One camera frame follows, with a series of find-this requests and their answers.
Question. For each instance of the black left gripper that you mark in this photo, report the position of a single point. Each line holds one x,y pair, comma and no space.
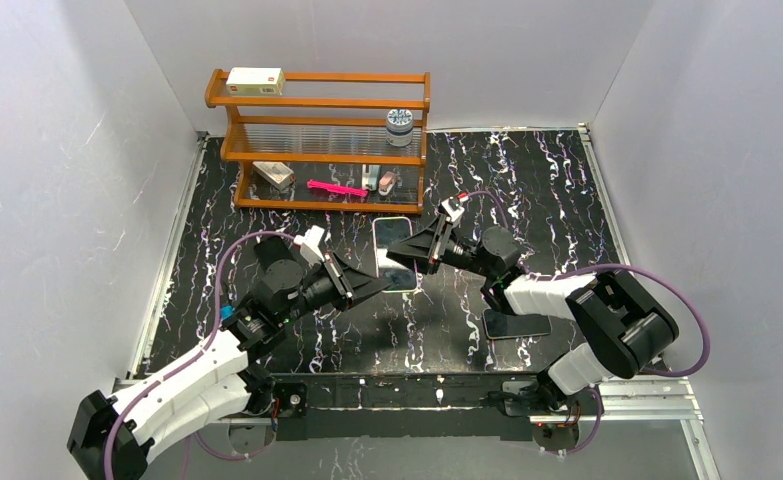
338,280

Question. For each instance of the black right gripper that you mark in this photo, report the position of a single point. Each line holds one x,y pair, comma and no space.
440,240

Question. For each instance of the black phone with light edge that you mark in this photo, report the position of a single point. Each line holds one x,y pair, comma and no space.
500,326

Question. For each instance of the black phone case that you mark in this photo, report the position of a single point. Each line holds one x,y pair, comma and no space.
270,250

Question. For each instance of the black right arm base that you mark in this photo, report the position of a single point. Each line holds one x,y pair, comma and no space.
563,424

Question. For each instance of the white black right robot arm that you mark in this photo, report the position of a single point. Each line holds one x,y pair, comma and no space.
623,325

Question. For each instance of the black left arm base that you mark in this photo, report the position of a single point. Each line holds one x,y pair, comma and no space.
255,427

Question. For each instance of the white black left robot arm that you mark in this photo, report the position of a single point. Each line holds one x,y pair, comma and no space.
117,436

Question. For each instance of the pink white stapler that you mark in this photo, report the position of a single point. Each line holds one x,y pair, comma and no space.
387,183

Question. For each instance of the small white blue box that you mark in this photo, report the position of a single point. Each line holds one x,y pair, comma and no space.
370,177

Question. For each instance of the pink comb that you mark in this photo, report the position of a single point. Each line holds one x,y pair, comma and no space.
337,189

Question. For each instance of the round blue white tin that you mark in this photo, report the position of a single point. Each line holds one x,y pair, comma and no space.
399,127

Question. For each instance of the orange wooden shelf rack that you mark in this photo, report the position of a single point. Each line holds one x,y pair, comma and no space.
326,126

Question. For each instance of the small grey white box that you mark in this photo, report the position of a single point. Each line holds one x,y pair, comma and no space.
278,175

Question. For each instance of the white red box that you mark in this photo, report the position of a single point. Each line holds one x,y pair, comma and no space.
248,81

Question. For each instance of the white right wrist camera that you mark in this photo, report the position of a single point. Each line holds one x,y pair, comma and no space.
452,208

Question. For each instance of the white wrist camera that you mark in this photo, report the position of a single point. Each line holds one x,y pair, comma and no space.
310,245
452,208

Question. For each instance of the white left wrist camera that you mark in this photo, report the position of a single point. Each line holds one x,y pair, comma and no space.
310,245

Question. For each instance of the aluminium front frame rail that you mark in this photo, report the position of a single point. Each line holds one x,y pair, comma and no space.
644,397

